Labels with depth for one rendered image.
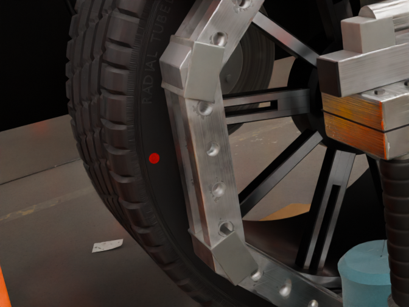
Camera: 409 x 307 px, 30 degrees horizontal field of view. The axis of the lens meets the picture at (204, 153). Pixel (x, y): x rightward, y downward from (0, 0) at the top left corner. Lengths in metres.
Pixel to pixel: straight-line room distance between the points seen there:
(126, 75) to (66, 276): 1.84
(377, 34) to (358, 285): 0.28
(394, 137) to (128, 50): 0.33
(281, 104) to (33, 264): 1.94
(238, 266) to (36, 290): 1.79
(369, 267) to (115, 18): 0.37
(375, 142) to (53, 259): 2.22
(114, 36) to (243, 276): 0.29
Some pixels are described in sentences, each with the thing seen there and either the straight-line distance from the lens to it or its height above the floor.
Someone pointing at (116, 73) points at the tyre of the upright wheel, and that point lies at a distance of 0.82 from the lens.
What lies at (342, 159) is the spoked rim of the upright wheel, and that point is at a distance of 0.98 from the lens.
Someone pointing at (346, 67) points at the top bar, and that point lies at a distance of 0.60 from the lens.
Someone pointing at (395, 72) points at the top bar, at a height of 0.96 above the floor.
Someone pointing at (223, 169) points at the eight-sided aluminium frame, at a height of 0.85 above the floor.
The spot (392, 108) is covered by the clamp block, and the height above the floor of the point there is 0.94.
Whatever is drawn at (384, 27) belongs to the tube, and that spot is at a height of 1.00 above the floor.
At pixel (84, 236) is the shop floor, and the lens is 2.87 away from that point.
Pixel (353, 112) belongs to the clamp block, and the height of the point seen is 0.93.
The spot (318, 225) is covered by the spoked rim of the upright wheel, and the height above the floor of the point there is 0.70.
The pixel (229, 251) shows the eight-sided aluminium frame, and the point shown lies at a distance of 0.81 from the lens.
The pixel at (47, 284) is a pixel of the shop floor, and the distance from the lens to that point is 2.59.
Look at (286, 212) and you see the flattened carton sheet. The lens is 2.69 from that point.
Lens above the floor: 1.12
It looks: 19 degrees down
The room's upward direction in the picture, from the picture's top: 10 degrees counter-clockwise
